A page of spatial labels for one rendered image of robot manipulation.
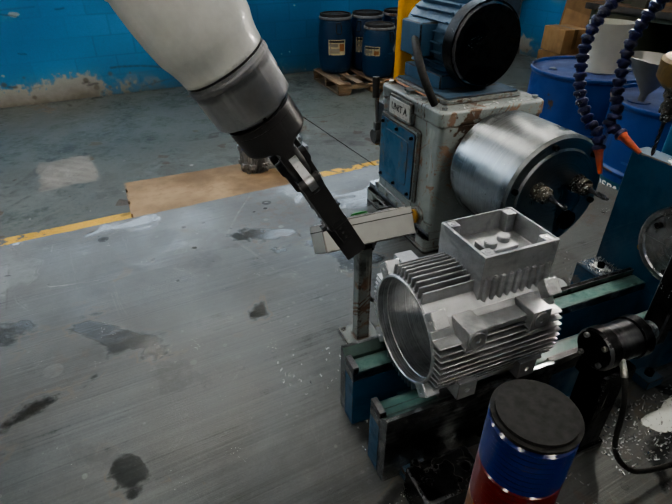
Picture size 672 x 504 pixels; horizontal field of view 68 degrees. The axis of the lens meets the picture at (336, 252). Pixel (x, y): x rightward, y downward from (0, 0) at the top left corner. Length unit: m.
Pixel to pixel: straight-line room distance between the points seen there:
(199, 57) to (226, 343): 0.66
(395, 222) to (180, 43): 0.51
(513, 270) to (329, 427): 0.40
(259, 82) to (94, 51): 5.57
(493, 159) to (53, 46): 5.37
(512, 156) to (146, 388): 0.80
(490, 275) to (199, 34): 0.44
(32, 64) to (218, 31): 5.61
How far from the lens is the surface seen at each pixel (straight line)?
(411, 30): 1.27
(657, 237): 1.08
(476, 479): 0.42
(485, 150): 1.07
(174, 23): 0.47
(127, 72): 6.11
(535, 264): 0.71
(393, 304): 0.78
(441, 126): 1.13
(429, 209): 1.22
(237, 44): 0.48
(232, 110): 0.50
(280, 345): 1.00
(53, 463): 0.93
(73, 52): 6.04
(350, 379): 0.80
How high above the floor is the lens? 1.48
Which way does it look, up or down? 33 degrees down
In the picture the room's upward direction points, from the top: straight up
